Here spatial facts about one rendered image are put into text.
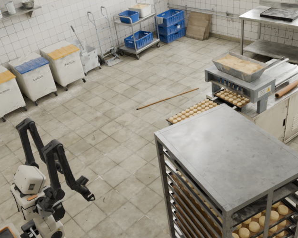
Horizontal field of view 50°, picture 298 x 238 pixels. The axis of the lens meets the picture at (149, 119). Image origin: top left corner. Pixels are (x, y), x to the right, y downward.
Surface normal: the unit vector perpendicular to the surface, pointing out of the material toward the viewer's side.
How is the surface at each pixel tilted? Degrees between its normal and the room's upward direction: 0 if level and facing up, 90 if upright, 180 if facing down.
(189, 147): 0
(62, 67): 92
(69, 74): 93
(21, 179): 48
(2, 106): 95
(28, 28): 90
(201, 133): 0
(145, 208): 0
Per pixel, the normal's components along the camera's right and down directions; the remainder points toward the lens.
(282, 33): -0.73, 0.47
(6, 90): 0.68, 0.37
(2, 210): -0.14, -0.81
